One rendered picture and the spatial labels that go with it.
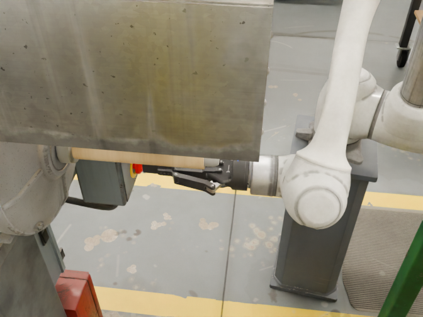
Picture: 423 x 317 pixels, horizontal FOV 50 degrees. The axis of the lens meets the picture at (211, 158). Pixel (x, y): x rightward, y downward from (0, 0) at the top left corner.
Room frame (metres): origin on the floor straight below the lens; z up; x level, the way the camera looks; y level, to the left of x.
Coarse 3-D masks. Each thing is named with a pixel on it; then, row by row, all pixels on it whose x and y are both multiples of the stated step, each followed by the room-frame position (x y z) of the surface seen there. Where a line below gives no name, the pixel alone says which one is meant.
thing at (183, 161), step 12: (84, 156) 0.46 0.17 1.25; (96, 156) 0.46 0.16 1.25; (108, 156) 0.46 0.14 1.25; (120, 156) 0.46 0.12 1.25; (132, 156) 0.46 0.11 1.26; (144, 156) 0.45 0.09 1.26; (156, 156) 0.45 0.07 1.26; (168, 156) 0.45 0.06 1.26; (180, 156) 0.45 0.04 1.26; (192, 168) 0.45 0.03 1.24; (204, 168) 0.45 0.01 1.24
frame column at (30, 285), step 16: (16, 240) 0.54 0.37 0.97; (32, 240) 0.58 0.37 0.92; (16, 256) 0.53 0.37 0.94; (32, 256) 0.57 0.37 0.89; (0, 272) 0.47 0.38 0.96; (16, 272) 0.51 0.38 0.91; (32, 272) 0.55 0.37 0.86; (48, 272) 0.59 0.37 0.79; (0, 288) 0.46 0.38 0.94; (16, 288) 0.49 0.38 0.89; (32, 288) 0.53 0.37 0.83; (48, 288) 0.57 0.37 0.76; (0, 304) 0.44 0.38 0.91; (16, 304) 0.47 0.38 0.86; (32, 304) 0.51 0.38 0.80; (48, 304) 0.55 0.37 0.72
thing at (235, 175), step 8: (224, 160) 0.75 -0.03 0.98; (232, 160) 0.73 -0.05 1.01; (224, 168) 0.73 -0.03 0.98; (232, 168) 0.71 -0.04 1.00; (240, 168) 0.71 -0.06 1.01; (248, 168) 0.71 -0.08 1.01; (208, 176) 0.71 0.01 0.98; (216, 176) 0.70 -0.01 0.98; (224, 176) 0.70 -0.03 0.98; (232, 176) 0.70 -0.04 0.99; (240, 176) 0.69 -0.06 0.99; (232, 184) 0.69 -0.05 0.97; (240, 184) 0.69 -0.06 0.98; (248, 184) 0.69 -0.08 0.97
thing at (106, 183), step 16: (80, 160) 0.68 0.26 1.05; (96, 160) 0.68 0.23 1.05; (80, 176) 0.68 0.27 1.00; (96, 176) 0.68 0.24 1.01; (112, 176) 0.67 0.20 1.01; (128, 176) 0.71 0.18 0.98; (96, 192) 0.68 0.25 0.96; (112, 192) 0.68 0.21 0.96; (128, 192) 0.69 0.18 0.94; (96, 208) 0.70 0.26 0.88; (112, 208) 0.71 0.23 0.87
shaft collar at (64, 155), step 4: (56, 148) 0.46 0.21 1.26; (60, 148) 0.46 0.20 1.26; (64, 148) 0.46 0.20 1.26; (68, 148) 0.46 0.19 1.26; (56, 152) 0.46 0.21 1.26; (60, 152) 0.46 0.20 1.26; (64, 152) 0.46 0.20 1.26; (68, 152) 0.46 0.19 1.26; (60, 156) 0.46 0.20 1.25; (64, 156) 0.46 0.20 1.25; (68, 156) 0.46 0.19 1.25; (72, 156) 0.47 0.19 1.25; (60, 160) 0.46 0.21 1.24; (64, 160) 0.46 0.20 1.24; (68, 160) 0.46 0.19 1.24; (72, 160) 0.46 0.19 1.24; (76, 160) 0.47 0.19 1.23
